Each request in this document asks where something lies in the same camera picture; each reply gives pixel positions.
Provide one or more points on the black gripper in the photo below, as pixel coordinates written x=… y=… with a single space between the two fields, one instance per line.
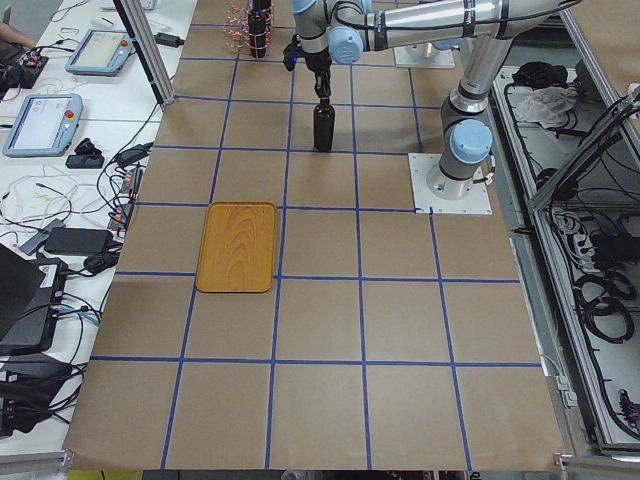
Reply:
x=318 y=62

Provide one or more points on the dark wine bottle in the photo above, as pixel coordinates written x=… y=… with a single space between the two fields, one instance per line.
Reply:
x=259 y=22
x=323 y=125

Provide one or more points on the wooden tray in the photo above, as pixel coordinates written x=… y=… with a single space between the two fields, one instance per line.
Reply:
x=237 y=248

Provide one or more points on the teach pendant tablet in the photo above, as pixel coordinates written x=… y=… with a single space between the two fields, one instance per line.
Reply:
x=100 y=53
x=45 y=126

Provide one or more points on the white cloth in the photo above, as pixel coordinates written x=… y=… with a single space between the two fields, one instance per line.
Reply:
x=547 y=107

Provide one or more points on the black power adapter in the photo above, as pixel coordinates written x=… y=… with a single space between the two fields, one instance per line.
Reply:
x=78 y=241

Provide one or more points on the black laptop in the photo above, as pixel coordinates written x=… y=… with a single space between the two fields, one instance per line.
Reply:
x=30 y=291

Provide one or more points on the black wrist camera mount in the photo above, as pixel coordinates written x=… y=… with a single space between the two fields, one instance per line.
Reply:
x=291 y=54

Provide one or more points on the copper wire bottle basket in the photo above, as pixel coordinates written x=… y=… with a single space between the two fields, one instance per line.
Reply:
x=235 y=28

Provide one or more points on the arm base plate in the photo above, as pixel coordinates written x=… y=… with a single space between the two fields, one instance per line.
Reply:
x=405 y=59
x=435 y=193

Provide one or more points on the aluminium frame post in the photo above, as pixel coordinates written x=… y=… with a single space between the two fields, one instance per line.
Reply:
x=137 y=26

